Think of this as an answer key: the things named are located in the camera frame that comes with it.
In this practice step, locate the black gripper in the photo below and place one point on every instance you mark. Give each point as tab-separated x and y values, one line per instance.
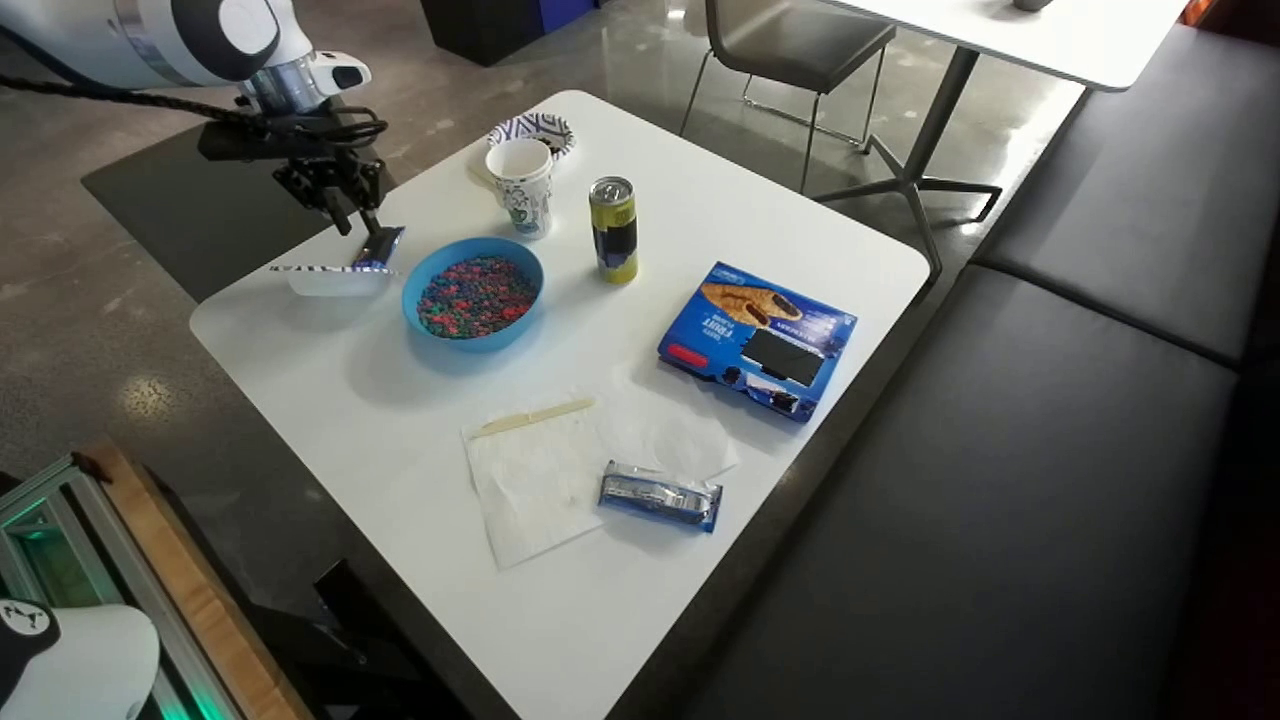
324	179

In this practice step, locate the blue chocolate bar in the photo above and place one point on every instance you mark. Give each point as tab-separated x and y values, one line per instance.
383	248

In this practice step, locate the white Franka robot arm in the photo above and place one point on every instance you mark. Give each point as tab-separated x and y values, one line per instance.
134	35

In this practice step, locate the blue zigzag paper plate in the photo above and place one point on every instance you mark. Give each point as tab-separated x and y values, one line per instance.
324	276

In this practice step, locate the blue bowl colourful candy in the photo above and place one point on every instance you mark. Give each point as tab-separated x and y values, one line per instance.
478	296

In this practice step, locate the printed white paper cup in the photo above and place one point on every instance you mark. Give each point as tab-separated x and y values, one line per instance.
522	183

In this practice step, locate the dark floor mat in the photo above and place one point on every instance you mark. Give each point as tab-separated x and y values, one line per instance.
202	215

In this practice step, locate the black box on floor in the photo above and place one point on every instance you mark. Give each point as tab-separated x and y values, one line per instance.
503	20

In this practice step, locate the black yellow drink can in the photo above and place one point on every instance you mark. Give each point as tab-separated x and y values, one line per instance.
613	231

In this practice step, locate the square white napkin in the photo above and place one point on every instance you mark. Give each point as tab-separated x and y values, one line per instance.
533	486

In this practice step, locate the crumpled white tissue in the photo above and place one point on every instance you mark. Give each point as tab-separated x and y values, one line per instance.
664	435

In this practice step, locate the blue cookie box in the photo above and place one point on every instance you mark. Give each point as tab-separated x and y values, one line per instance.
756	343

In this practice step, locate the wooden framed metal cabinet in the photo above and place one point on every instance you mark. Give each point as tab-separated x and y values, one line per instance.
187	602

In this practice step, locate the white side table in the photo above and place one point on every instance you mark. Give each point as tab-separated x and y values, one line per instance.
1043	40

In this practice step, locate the black upholstered bench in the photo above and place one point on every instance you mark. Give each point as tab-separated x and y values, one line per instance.
1064	464

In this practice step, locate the wrist mounted camera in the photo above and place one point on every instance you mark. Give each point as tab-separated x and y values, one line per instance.
266	137

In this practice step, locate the black metal frame chair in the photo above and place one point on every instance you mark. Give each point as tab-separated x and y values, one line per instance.
792	40

